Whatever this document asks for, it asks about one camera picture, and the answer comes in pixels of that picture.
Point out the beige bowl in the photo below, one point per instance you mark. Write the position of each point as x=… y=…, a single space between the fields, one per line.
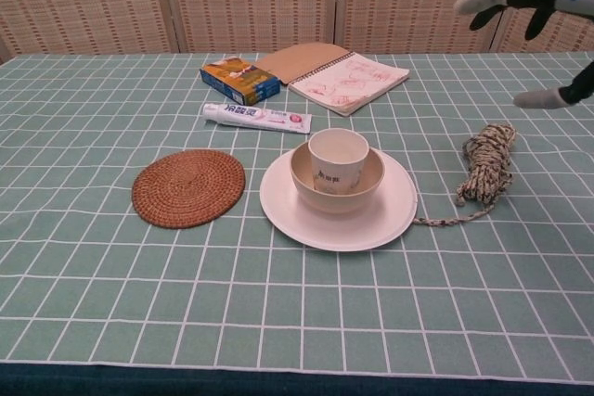
x=366 y=182

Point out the white printed paper cup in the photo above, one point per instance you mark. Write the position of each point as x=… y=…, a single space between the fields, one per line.
x=338 y=165

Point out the white paper plate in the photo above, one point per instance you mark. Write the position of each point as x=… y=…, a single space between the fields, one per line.
x=399 y=215

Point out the spiral notebook with red drawings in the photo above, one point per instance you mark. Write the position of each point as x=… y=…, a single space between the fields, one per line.
x=334 y=75

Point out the white toothpaste tube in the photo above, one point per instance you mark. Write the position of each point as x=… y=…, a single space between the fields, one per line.
x=256 y=118

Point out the blue and yellow box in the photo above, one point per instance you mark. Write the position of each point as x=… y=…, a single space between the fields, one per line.
x=240 y=80

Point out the round woven rattan coaster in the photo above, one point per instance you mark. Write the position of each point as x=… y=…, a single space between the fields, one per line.
x=188 y=188

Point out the green checked tablecloth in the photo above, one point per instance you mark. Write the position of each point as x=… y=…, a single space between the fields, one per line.
x=139 y=275

